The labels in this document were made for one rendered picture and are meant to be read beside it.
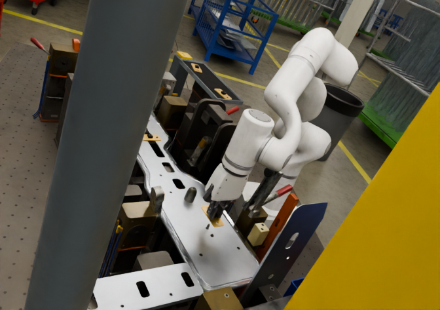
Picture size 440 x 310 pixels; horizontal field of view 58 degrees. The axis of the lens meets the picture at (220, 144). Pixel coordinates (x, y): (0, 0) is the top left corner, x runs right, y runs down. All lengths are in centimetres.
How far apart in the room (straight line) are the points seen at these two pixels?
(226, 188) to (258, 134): 18
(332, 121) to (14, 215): 334
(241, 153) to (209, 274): 32
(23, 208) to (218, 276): 76
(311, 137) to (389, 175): 142
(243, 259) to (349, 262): 99
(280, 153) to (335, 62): 40
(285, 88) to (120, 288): 63
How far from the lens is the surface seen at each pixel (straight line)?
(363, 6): 521
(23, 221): 151
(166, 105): 164
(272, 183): 119
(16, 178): 167
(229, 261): 114
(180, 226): 117
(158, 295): 99
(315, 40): 116
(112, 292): 97
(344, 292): 19
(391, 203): 17
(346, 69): 129
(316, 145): 158
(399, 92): 607
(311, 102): 143
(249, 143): 99
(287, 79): 108
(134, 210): 110
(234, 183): 108
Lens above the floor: 175
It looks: 27 degrees down
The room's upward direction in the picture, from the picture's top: 24 degrees clockwise
